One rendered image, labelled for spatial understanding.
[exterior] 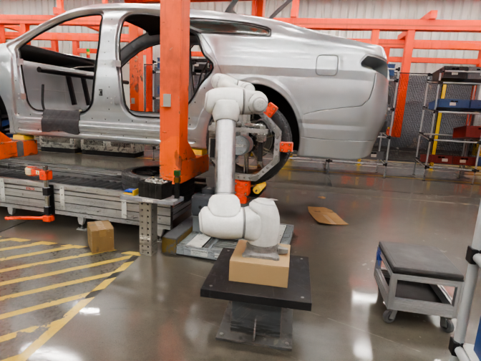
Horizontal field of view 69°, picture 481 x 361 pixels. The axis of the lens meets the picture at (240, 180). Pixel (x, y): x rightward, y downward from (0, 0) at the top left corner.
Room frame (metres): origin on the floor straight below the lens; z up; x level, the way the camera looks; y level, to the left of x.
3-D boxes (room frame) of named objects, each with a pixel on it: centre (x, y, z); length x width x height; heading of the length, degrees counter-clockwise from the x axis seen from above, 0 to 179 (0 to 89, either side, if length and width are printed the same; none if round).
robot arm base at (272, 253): (1.66, -0.15, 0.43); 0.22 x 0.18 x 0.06; 82
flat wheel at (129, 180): (3.18, 0.76, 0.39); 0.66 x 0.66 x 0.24
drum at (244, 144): (2.55, 0.00, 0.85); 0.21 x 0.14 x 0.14; 166
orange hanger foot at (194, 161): (3.00, 0.44, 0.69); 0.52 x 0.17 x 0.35; 166
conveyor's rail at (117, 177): (3.78, 1.54, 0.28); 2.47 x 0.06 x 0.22; 76
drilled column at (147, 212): (2.48, 0.67, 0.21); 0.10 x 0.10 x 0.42; 76
